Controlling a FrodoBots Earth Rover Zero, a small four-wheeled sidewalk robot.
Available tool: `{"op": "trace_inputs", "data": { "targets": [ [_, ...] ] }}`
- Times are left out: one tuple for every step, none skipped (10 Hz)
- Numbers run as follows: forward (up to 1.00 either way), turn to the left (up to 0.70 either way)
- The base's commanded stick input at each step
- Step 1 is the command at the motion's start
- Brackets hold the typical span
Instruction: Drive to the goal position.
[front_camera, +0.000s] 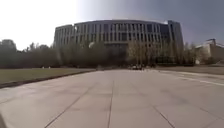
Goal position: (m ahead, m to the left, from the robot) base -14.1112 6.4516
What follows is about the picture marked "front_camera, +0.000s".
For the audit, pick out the bare earth strip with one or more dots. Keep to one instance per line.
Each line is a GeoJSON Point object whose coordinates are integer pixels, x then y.
{"type": "Point", "coordinates": [196, 69]}

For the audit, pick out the vehicle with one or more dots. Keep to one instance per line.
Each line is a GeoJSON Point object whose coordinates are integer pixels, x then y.
{"type": "Point", "coordinates": [136, 67]}

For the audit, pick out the low beige building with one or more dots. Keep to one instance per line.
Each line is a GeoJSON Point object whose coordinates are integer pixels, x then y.
{"type": "Point", "coordinates": [213, 50]}

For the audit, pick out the row of trees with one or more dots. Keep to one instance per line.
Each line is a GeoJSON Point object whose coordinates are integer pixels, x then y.
{"type": "Point", "coordinates": [80, 55]}

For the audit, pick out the large curved grey building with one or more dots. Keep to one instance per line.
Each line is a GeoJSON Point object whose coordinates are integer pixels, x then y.
{"type": "Point", "coordinates": [116, 31]}

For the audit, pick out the dry grass field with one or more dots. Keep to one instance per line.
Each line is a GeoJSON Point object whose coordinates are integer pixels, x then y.
{"type": "Point", "coordinates": [30, 74]}

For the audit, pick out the grey stone slab pavement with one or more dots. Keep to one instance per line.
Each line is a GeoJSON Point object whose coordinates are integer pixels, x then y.
{"type": "Point", "coordinates": [113, 103]}

